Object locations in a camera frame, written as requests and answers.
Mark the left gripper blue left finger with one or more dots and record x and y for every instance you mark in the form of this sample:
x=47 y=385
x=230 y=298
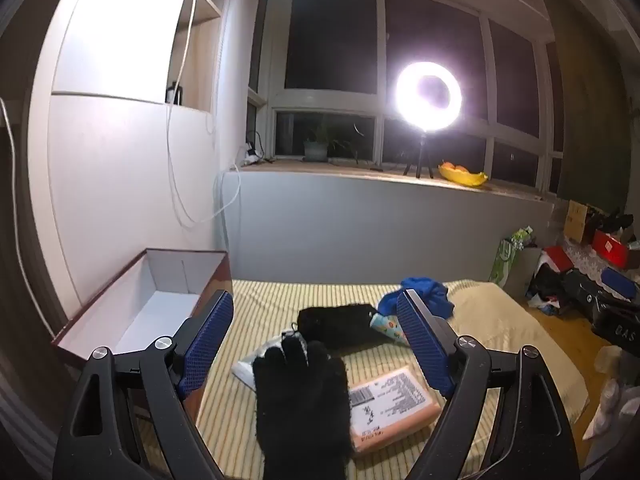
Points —
x=199 y=339

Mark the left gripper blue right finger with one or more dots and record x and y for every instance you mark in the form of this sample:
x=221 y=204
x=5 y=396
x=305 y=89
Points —
x=431 y=340

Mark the white foil sachet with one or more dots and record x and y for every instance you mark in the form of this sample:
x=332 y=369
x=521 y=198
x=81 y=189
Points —
x=243 y=369

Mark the fruit pattern cream tube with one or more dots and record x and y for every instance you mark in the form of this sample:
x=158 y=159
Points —
x=389 y=327

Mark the blue towel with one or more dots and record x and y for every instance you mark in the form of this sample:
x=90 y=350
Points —
x=432 y=293

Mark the orange tissue pack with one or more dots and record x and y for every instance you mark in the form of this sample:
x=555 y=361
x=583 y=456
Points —
x=388 y=409

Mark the black fabric pouch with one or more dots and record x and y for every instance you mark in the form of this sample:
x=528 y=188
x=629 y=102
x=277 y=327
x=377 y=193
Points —
x=340 y=328

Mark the black gloved hand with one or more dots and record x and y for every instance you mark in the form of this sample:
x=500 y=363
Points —
x=302 y=411

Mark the red cardboard box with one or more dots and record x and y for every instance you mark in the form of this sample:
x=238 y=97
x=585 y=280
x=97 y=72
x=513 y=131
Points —
x=150 y=297

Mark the striped yellow table cloth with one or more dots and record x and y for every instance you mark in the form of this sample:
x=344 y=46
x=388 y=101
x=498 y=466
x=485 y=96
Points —
x=510 y=416

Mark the green white carton box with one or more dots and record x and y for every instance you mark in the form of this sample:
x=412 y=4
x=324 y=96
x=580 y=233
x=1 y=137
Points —
x=507 y=251

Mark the yellow fruit bowl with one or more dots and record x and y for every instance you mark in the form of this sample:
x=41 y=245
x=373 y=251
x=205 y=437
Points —
x=461 y=176

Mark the red box on shelf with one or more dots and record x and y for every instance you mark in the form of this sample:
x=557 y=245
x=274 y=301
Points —
x=607 y=247

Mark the potted plant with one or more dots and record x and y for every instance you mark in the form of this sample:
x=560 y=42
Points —
x=321 y=140

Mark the ring light on tripod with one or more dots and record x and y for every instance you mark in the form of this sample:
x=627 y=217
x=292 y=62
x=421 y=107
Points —
x=428 y=98

